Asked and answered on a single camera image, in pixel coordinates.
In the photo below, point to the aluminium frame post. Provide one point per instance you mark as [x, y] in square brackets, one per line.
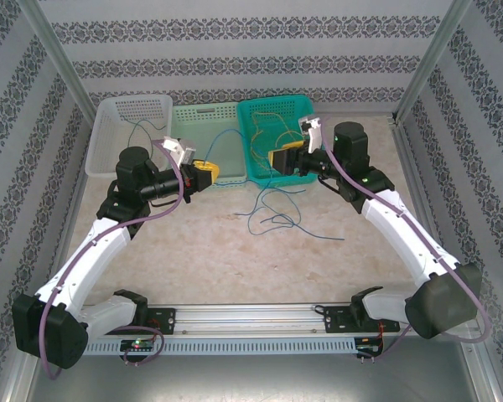
[434, 54]
[54, 54]

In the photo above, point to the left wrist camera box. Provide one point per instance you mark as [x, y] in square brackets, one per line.
[180, 150]

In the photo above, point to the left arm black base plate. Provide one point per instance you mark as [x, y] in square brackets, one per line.
[163, 320]

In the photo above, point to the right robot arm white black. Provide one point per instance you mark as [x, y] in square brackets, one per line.
[406, 238]

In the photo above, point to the grey metal panel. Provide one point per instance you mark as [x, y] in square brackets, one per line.
[251, 379]

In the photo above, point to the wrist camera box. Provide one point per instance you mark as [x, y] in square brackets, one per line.
[180, 150]
[312, 132]

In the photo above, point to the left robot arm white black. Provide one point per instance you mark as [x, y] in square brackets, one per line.
[88, 259]

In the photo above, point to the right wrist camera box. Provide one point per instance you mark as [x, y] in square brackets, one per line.
[312, 132]

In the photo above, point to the aluminium table edge rail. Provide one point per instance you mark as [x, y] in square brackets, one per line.
[419, 167]
[73, 209]

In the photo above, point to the aluminium mounting rail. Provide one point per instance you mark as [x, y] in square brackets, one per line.
[251, 320]

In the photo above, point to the teal plastic basket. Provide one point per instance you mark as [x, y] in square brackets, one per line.
[276, 106]

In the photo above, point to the white plastic basket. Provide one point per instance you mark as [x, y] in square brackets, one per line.
[105, 142]

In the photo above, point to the light green plastic basket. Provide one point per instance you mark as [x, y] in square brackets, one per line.
[226, 159]

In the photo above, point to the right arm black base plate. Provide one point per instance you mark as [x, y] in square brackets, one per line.
[335, 320]

